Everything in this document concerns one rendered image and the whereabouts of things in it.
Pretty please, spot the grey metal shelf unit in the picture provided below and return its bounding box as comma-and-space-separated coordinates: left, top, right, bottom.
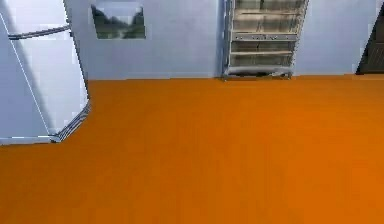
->
221, 0, 310, 81

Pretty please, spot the framed landscape picture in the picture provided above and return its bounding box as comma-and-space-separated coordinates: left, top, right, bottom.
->
90, 3, 147, 41

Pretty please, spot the white fridge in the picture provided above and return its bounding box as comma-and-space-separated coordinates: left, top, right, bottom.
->
0, 0, 92, 146

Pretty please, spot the dark brown room door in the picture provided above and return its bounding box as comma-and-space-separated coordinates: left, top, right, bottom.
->
355, 3, 384, 76

